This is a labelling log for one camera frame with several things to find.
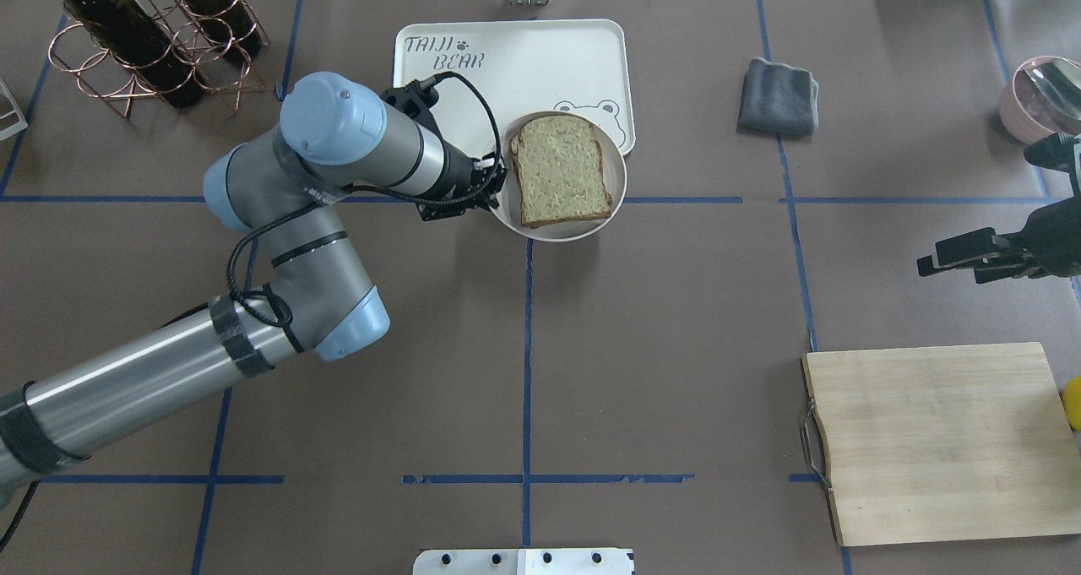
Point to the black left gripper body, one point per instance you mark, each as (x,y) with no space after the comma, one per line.
(459,175)

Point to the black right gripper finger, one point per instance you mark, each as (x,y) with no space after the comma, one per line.
(990,256)

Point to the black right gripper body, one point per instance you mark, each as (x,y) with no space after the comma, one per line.
(1052,235)

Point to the bread slice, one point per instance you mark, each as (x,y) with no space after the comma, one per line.
(560,171)

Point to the beige round plate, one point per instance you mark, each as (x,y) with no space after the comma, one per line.
(509,198)

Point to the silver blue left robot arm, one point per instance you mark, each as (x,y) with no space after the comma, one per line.
(294,282)

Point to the white bear serving tray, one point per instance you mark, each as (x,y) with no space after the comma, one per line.
(579,66)

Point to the pink bowl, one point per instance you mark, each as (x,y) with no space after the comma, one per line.
(1022,110)

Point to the metal spoon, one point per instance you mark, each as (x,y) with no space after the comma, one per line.
(1058,81)

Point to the yellow fruit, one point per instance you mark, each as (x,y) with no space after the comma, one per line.
(1071,403)

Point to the wooden cutting board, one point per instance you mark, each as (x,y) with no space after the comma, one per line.
(945,443)

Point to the grey folded cloth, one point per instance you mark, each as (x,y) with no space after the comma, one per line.
(779,98)

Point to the dark wine bottle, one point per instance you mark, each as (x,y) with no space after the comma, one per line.
(138,41)
(228,25)

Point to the white mounting plate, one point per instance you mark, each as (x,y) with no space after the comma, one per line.
(574,560)

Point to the copper wire bottle rack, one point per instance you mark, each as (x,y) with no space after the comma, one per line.
(105,78)

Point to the white wire cup rack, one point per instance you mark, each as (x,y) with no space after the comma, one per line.
(13,121)

